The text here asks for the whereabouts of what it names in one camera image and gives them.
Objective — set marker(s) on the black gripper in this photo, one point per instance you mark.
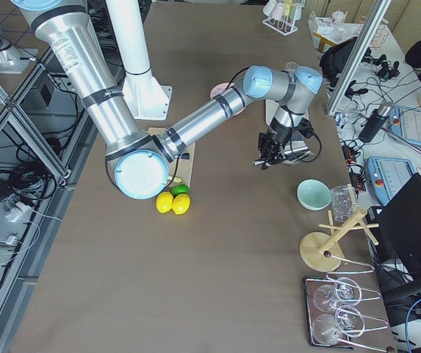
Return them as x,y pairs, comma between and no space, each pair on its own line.
277,137

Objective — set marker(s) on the metal ice scoop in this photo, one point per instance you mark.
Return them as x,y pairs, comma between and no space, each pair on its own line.
293,156

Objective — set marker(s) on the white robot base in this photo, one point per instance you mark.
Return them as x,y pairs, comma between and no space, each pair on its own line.
145,97

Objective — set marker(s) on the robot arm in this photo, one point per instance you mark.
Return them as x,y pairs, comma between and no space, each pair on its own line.
140,160

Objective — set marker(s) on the clear measuring cup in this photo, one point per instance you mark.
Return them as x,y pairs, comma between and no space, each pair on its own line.
343,202

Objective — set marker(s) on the wooden cup stand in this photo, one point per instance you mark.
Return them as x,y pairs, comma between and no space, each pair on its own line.
321,251

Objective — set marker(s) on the white cup rack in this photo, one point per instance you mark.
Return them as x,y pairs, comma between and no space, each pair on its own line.
282,16

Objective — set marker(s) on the green bowl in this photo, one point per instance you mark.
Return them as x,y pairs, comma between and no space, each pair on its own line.
313,194

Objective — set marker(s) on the cream serving tray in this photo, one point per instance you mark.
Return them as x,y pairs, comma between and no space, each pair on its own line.
270,112

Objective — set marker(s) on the bamboo cutting board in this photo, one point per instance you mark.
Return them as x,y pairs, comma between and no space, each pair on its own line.
184,170

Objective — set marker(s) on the pink bowl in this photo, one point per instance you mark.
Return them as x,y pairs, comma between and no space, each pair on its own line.
220,88

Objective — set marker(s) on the green lime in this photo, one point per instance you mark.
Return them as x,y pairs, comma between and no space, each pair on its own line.
180,189

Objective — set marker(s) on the yellow plastic knife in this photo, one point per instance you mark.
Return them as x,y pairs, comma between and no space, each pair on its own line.
175,179

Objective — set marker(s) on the clear wine glass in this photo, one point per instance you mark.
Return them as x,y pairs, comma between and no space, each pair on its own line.
291,67

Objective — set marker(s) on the lower whole lemon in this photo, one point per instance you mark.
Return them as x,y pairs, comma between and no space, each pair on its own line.
181,203

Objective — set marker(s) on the whole lemon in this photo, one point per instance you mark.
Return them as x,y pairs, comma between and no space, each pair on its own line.
164,202
181,203

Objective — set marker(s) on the upper whole lemon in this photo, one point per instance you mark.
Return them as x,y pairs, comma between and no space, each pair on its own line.
164,202

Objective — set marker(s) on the black water bottle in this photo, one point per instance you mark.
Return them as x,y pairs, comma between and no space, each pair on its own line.
375,121

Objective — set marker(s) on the blue teach pendant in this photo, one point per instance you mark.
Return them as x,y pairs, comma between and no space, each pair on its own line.
388,175
405,122

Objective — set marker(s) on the black bag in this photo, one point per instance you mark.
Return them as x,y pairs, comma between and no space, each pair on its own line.
333,62

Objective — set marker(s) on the black monitor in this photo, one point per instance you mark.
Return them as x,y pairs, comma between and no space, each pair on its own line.
399,233

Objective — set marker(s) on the black glass tray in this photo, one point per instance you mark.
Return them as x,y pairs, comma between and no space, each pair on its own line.
334,320

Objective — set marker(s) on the aluminium frame post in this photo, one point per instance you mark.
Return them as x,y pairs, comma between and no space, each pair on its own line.
363,40

